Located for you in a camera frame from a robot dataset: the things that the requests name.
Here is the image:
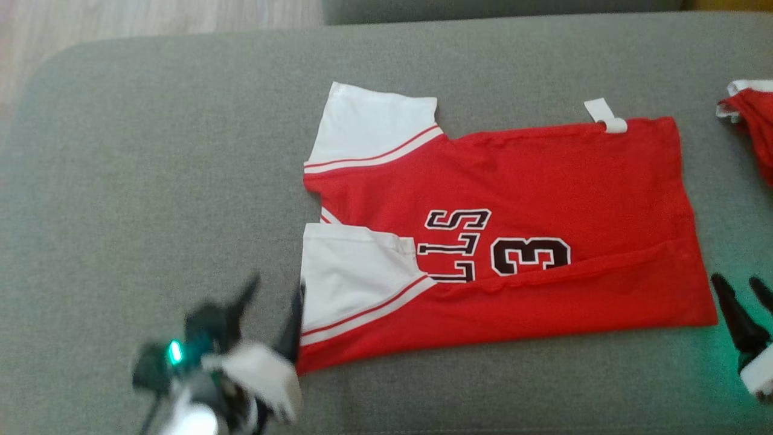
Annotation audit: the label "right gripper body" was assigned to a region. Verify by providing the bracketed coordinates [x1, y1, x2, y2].
[739, 340, 773, 405]

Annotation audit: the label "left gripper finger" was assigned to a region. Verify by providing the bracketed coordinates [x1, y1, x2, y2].
[223, 273, 261, 349]
[273, 283, 306, 363]

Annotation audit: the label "grey sofa cushion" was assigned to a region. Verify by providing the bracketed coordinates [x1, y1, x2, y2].
[0, 11, 773, 435]

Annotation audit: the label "red white shorts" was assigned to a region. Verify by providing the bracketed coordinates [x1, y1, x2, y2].
[716, 79, 773, 188]

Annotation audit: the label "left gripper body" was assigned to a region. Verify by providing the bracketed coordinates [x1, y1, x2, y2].
[132, 302, 303, 424]

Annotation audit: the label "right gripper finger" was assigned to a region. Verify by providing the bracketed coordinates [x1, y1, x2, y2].
[749, 275, 773, 316]
[710, 273, 772, 358]

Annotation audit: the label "grey back cushion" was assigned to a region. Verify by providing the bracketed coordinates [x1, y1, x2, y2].
[322, 0, 773, 26]

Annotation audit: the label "red white basketball jersey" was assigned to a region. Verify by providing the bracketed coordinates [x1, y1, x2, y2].
[296, 82, 719, 376]

